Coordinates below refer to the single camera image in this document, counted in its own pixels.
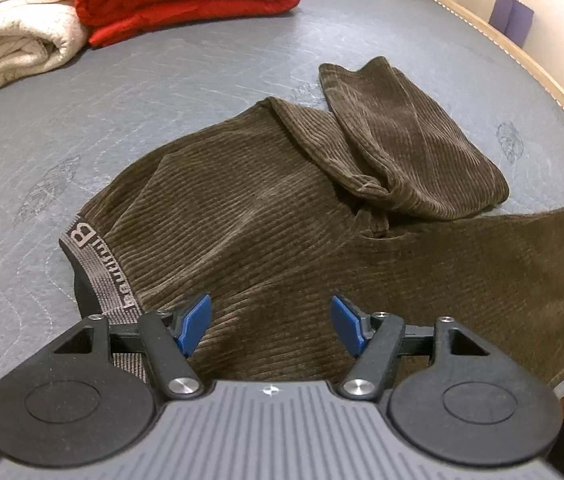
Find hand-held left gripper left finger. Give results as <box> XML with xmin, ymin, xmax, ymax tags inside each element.
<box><xmin>51</xmin><ymin>293</ymin><xmax>212</xmax><ymax>400</ymax></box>

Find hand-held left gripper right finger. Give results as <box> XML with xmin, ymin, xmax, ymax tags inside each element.
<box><xmin>330</xmin><ymin>295</ymin><xmax>493</xmax><ymax>402</ymax></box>

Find cream folded blanket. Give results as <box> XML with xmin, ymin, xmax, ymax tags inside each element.
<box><xmin>0</xmin><ymin>0</ymin><xmax>94</xmax><ymax>108</ymax></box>

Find brown corduroy pants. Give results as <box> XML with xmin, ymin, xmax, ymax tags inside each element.
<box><xmin>59</xmin><ymin>57</ymin><xmax>564</xmax><ymax>391</ymax></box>

